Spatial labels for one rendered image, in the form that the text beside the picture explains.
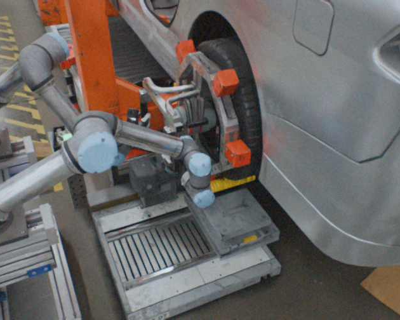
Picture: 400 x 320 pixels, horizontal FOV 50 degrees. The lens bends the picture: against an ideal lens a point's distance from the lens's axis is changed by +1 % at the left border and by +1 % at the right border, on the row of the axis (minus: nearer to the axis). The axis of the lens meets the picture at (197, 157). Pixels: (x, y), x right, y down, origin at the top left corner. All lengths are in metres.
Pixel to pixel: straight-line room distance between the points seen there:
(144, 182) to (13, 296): 0.84
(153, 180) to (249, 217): 0.57
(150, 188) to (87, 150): 1.21
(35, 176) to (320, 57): 0.88
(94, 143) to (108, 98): 1.04
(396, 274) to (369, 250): 1.14
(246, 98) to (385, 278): 1.32
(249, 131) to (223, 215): 0.75
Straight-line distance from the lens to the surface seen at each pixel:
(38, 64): 1.62
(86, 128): 1.29
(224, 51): 1.81
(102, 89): 2.23
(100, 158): 1.26
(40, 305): 2.14
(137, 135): 1.44
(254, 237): 2.32
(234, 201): 2.35
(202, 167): 1.44
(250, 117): 1.71
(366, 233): 1.39
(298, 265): 2.47
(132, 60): 3.95
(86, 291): 2.38
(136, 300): 2.21
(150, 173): 2.35
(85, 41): 2.11
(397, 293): 2.52
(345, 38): 1.19
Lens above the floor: 1.90
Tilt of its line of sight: 38 degrees down
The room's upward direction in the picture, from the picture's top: straight up
